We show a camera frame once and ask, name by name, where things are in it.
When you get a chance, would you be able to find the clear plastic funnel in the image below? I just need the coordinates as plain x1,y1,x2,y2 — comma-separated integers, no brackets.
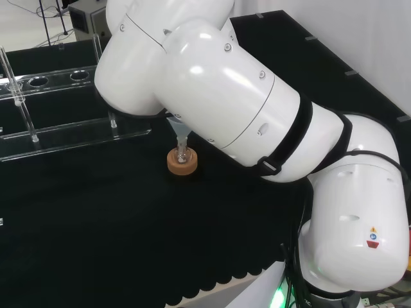
166,115,191,151

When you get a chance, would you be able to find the round-bottom glass flask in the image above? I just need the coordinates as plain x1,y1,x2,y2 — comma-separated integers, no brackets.
173,143,193,166

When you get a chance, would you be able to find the clear acrylic funnel stand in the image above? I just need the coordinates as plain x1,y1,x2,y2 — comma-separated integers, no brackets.
0,31,152,162

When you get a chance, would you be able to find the black cloth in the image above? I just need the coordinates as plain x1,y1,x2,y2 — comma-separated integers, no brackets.
0,9,411,306

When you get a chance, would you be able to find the grey metal box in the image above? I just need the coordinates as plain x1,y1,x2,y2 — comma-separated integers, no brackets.
67,2,114,42

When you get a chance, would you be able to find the cork ring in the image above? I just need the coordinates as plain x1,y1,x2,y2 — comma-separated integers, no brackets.
166,149,197,176

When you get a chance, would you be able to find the black tripod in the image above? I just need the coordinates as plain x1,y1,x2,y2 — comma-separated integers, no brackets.
35,0,75,37

